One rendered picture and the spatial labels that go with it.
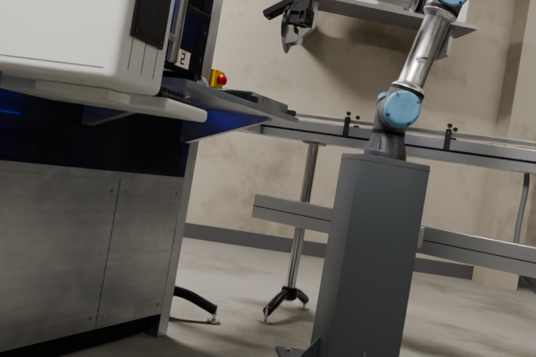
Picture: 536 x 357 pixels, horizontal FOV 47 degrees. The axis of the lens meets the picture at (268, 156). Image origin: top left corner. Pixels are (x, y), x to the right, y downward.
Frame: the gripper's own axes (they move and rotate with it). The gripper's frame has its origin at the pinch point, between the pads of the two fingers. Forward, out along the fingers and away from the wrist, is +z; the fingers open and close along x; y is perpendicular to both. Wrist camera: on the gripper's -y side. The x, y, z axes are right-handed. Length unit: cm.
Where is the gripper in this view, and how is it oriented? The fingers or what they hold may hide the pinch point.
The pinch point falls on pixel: (284, 49)
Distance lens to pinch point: 212.4
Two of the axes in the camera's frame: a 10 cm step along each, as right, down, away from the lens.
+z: -1.7, 9.9, -0.1
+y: 8.8, 1.4, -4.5
